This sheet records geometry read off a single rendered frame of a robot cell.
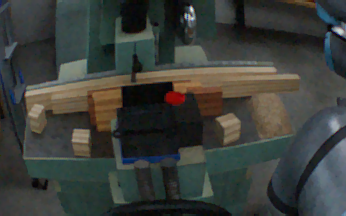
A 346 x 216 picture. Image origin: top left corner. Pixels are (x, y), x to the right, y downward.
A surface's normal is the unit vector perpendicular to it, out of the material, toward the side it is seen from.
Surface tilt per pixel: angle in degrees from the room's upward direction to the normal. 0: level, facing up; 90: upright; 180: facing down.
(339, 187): 42
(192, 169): 90
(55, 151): 0
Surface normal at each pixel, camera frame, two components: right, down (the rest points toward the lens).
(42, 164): 0.15, 0.57
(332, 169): -0.66, -0.55
